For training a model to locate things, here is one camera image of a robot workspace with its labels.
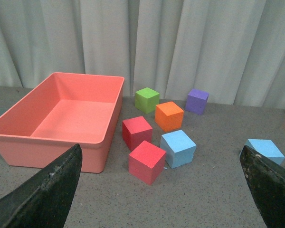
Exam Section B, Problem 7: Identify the grey curtain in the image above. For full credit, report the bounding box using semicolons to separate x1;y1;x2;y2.
0;0;285;109

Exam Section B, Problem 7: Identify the pink plastic bin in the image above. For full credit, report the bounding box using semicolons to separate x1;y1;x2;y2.
0;73;124;173

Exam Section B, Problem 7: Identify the red foam cube front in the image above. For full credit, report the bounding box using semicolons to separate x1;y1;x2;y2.
128;141;166;185

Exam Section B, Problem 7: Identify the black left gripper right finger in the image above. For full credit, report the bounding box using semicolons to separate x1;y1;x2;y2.
239;145;285;228

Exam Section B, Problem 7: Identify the purple foam cube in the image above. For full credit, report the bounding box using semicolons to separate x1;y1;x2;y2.
185;89;209;115

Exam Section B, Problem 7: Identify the red foam cube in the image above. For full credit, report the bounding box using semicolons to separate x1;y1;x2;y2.
122;116;153;151
128;141;166;185

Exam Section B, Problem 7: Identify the orange foam cube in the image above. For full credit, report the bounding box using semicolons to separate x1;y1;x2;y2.
155;101;184;132

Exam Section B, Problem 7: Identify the light blue foam cube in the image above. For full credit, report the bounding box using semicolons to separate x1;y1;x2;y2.
245;139;285;165
160;130;197;169

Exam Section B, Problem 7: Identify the green foam cube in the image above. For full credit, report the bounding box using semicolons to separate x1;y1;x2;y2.
134;87;160;114

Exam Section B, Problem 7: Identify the red foam cube rear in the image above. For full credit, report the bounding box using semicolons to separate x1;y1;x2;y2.
122;116;153;151

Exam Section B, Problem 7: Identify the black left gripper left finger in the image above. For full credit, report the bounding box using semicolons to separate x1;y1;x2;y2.
0;144;83;228

